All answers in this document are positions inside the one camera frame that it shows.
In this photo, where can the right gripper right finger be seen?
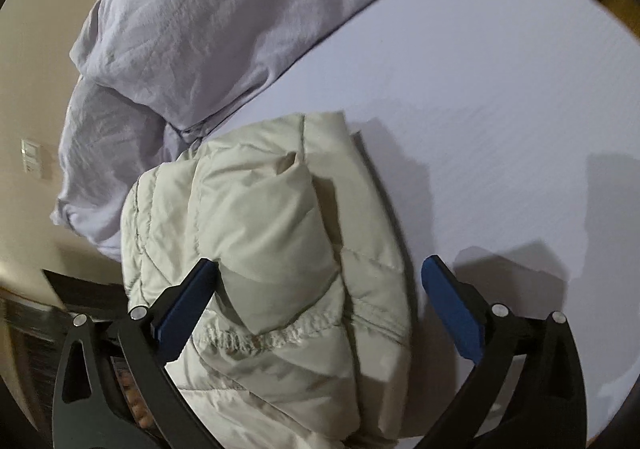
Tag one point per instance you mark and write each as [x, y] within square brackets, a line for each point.
[548, 407]

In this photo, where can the wall light switch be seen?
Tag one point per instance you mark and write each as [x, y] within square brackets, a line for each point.
[31, 158]

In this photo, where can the right lavender pillow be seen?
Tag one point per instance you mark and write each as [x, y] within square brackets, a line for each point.
[189, 61]

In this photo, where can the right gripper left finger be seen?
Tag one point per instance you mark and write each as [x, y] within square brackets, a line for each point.
[90, 409]

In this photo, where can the lavender bed mattress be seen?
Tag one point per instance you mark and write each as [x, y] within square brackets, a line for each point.
[505, 134]

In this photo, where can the lavender pillow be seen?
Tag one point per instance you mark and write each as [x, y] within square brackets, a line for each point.
[107, 143]
[189, 61]

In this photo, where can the left lavender pillow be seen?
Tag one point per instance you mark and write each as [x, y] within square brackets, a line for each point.
[107, 143]

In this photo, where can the beige puffer jacket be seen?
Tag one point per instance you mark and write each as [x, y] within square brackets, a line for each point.
[306, 344]

